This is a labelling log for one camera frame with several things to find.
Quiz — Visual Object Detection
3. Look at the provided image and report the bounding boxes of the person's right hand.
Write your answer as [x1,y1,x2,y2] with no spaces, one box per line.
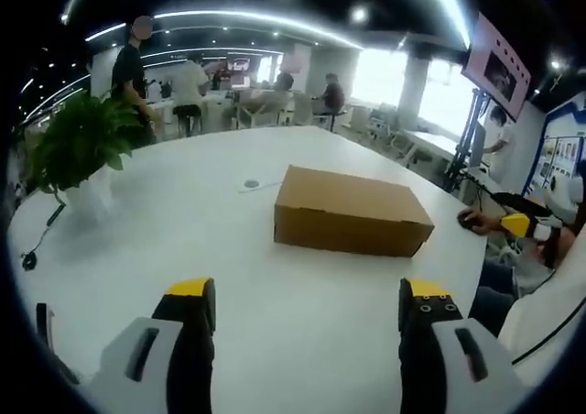
[530,223,579,269]

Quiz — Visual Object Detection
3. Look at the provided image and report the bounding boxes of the green leafy plant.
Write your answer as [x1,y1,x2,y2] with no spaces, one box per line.
[32,91,153,205]

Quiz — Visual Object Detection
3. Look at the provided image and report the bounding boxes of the large display screen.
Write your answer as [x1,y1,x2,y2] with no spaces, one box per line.
[460,12,533,118]

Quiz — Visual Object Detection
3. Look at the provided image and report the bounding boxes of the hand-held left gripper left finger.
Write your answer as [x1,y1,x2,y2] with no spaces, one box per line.
[87,276,217,414]

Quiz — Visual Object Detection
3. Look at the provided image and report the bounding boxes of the person's white shirt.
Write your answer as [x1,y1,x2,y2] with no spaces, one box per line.
[497,247,586,387]

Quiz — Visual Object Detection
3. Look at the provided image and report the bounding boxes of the dark strap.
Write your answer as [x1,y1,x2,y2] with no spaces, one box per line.
[35,300,80,387]

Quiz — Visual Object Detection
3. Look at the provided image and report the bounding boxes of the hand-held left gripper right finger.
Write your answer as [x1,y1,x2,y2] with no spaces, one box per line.
[396,277,537,414]

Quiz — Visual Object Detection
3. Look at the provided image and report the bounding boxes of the brown cardboard shoe box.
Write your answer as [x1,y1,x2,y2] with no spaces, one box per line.
[273,164,436,261]

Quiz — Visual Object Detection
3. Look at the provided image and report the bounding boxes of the black stool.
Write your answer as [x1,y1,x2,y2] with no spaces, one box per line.
[172,103,203,136]

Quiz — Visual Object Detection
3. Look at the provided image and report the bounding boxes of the blue wall poster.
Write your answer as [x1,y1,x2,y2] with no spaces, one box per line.
[521,92,586,196]

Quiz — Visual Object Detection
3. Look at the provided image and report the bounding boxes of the black screen stand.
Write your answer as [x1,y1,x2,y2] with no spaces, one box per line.
[442,88,488,191]

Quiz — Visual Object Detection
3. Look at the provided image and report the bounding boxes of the black computer mouse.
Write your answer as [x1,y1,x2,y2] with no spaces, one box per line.
[457,207,489,234]

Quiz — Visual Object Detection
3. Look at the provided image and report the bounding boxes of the person's dark trousers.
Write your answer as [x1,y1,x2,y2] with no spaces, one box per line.
[468,256,520,333]

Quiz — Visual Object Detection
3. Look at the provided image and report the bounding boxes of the thin black cable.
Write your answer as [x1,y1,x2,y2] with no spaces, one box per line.
[509,294,586,365]

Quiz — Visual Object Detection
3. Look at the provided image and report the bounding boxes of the white plant pot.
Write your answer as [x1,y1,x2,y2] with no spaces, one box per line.
[62,165,116,219]

